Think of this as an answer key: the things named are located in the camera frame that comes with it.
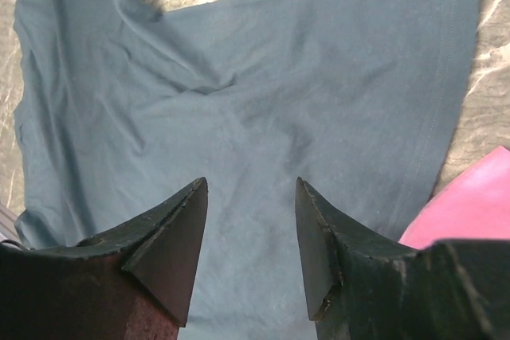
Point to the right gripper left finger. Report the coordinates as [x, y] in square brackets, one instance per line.
[134, 281]

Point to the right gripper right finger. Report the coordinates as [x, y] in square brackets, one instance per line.
[361, 285]

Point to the slate blue t shirt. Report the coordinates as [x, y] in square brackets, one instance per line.
[124, 105]

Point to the pink t shirt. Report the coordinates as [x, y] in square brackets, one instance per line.
[475, 205]

